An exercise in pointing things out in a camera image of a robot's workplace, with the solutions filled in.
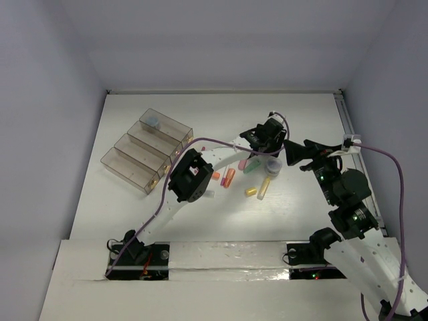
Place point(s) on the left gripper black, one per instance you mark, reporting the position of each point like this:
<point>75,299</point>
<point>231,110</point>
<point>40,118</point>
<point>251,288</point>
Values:
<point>253,138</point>

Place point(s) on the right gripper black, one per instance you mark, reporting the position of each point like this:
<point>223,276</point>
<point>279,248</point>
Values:
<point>295,152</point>

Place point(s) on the purple glitter jar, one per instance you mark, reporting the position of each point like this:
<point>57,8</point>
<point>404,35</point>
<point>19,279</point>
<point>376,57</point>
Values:
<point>273,167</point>

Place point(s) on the green highlighter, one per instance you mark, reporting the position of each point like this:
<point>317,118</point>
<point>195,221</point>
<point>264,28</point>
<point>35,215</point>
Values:
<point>251,165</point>

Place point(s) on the pink highlighter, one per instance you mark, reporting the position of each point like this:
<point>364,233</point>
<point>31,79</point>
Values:
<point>242,164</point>

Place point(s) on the blue glitter jar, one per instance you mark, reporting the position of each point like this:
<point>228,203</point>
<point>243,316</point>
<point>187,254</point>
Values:
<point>153,122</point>

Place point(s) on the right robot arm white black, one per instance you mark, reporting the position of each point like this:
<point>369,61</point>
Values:
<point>355,244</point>

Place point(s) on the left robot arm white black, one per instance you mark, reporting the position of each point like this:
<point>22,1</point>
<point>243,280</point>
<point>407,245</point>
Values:
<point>191,172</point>

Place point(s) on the yellow highlighter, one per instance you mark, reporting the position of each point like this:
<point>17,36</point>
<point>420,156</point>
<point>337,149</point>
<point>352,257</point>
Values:
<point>263,189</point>

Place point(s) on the yellow cap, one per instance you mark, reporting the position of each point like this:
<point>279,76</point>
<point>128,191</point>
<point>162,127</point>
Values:
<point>250,192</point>

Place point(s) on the white pen magenta cap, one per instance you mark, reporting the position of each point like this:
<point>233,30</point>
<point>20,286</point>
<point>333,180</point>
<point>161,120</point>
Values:
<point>224,175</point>

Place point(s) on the clear highlighter orange tip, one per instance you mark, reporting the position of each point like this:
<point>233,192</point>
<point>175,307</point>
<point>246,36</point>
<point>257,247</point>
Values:
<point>209,194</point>

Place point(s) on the clear drawer organizer top compartment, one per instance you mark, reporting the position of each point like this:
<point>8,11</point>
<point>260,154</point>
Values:
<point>170,127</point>

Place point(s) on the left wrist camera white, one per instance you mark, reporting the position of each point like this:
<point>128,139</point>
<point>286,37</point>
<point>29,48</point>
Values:
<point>277,116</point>

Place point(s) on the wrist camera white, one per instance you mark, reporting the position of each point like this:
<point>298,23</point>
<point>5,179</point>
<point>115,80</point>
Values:
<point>277,116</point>
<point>350,145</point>

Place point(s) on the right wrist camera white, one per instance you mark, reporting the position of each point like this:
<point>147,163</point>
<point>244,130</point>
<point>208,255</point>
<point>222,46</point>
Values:
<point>350,145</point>

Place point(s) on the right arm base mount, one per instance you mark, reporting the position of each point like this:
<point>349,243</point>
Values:
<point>306,259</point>

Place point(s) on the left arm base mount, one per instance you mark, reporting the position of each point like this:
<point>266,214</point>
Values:
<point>138,261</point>

